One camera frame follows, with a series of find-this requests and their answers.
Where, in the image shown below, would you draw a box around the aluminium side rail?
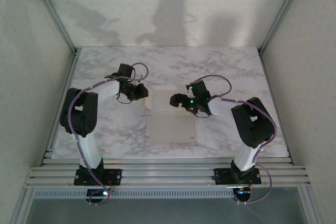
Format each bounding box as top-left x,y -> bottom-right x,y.
39,49 -> 81,167
258,49 -> 294,166

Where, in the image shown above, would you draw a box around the gripper thin black cable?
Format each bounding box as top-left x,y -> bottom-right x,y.
117,92 -> 133,104
193,108 -> 211,119

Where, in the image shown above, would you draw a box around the right gripper thin black cable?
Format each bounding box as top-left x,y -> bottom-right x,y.
193,108 -> 211,119

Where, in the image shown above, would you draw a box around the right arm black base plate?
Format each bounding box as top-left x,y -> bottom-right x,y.
214,168 -> 262,185

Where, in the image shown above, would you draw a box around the aluminium frame leg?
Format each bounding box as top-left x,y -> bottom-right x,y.
299,187 -> 325,224
10,188 -> 35,224

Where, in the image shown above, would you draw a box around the aluminium frame cross rails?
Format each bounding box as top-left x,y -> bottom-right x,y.
23,155 -> 312,189

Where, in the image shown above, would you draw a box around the left gripper thin black cable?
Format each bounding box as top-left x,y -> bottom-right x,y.
117,92 -> 133,104

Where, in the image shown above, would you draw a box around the pink and white paper box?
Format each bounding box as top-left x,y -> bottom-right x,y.
143,84 -> 197,145

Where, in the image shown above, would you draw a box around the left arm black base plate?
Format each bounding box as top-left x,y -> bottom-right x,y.
73,168 -> 123,186

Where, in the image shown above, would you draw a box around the grey slotted cable duct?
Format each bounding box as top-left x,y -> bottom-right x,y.
33,188 -> 235,199

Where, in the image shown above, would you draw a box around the aluminium frame post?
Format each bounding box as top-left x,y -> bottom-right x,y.
258,0 -> 311,53
25,0 -> 79,55

